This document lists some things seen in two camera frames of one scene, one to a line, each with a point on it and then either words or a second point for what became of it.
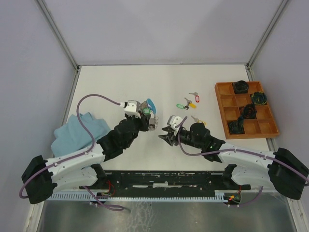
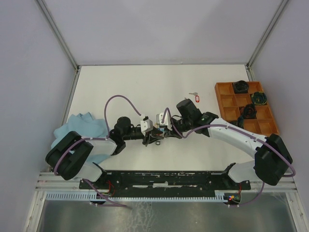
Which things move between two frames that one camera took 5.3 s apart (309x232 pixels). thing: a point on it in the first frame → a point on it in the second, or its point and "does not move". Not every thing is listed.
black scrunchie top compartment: x=240 y=86 does not move
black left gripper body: x=140 y=124 → x=134 y=135
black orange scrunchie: x=248 y=111 does not move
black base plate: x=164 y=181 does not move
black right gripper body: x=183 y=136 → x=183 y=124
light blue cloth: x=69 y=137 does not move
